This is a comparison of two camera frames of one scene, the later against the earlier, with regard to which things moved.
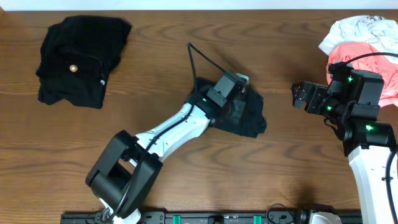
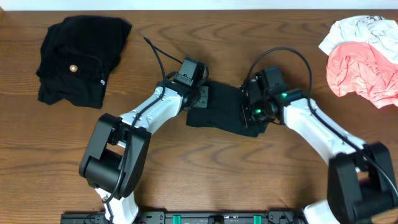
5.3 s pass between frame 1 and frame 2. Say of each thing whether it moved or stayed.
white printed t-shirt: stayed
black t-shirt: stayed
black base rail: stayed
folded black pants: stayed
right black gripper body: moved
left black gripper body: moved
